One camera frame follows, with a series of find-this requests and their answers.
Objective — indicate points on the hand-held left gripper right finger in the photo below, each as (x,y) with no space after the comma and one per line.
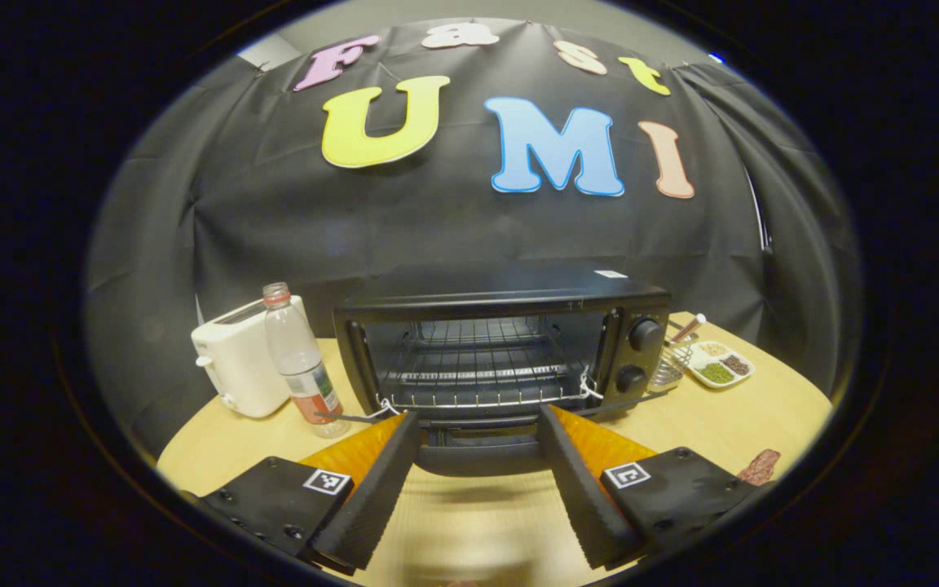
(584,505)

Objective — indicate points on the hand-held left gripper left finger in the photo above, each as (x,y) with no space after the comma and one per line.
(372,505)

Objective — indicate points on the red meat slice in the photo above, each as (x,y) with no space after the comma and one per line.
(759,467)

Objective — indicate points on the black electric oven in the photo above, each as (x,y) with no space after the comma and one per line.
(502,297)

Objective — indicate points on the clear plastic bottle red label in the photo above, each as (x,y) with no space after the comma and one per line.
(298,359)

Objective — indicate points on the white toaster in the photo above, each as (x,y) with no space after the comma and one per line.
(241,367)

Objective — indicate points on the white divided dish of beans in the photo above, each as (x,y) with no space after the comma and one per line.
(718,365)

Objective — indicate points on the black backdrop cloth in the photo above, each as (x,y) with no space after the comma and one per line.
(453,228)

